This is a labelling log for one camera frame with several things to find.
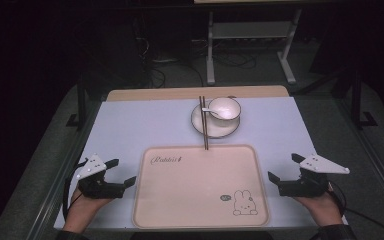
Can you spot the dark chopstick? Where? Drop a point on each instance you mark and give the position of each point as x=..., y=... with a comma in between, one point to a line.
x=202, y=123
x=205, y=133

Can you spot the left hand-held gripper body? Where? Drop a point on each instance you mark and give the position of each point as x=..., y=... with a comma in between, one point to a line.
x=96, y=190

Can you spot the white metal desk frame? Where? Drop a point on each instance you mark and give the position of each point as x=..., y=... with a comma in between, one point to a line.
x=250, y=30

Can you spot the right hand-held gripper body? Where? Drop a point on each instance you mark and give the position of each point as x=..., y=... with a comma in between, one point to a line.
x=308, y=187

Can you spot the white bowl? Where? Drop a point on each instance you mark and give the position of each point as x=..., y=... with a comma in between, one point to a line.
x=228, y=110

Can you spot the white ceramic spoon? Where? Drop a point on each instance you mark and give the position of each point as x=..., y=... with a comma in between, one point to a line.
x=210, y=110

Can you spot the pink rabbit print tray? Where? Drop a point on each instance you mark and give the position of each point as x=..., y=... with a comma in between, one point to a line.
x=193, y=190

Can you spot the pale blue table mat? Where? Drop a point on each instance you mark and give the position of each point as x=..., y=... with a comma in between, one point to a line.
x=123, y=133

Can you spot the black metal stand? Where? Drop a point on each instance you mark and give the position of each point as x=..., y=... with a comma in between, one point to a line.
x=358, y=106
x=80, y=106

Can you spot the person's right hand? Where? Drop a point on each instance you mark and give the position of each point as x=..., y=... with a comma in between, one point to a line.
x=323, y=205

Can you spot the person's left hand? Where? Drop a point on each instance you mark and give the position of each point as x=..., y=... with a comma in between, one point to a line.
x=85, y=205

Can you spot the white round plate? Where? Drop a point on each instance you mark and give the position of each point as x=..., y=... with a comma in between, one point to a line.
x=220, y=130

